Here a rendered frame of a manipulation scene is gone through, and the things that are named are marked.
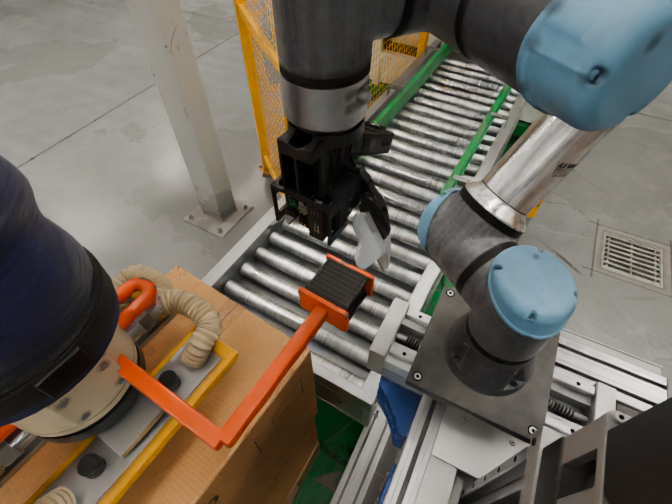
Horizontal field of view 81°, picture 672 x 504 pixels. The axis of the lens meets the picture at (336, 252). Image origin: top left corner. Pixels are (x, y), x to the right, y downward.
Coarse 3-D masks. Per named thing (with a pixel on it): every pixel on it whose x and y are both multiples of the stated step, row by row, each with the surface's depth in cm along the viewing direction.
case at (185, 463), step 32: (192, 288) 90; (224, 320) 84; (256, 320) 84; (160, 352) 80; (256, 352) 80; (224, 384) 75; (288, 384) 77; (224, 416) 72; (256, 416) 72; (288, 416) 87; (64, 448) 68; (192, 448) 68; (224, 448) 68; (256, 448) 78; (288, 448) 100; (32, 480) 65; (160, 480) 65; (192, 480) 65; (224, 480) 70; (256, 480) 88
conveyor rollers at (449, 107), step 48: (432, 96) 223; (480, 96) 220; (432, 144) 193; (480, 144) 191; (384, 192) 169; (432, 192) 169; (288, 240) 151; (336, 240) 151; (240, 288) 137; (288, 288) 137; (384, 288) 138; (336, 336) 126
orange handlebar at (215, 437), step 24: (120, 288) 60; (144, 288) 60; (120, 312) 57; (312, 312) 57; (312, 336) 56; (120, 360) 52; (288, 360) 52; (144, 384) 50; (264, 384) 50; (168, 408) 48; (192, 408) 49; (240, 408) 48; (0, 432) 47; (192, 432) 47; (216, 432) 47; (240, 432) 47
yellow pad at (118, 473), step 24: (168, 360) 65; (216, 360) 65; (168, 384) 60; (192, 384) 62; (168, 432) 58; (72, 456) 56; (96, 456) 53; (120, 456) 56; (144, 456) 56; (48, 480) 54; (72, 480) 54; (96, 480) 54; (120, 480) 54
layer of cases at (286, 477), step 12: (312, 420) 119; (312, 432) 126; (300, 444) 117; (312, 444) 135; (288, 456) 109; (300, 456) 124; (288, 468) 116; (300, 468) 132; (276, 480) 108; (288, 480) 122; (264, 492) 101; (276, 492) 114; (288, 492) 130
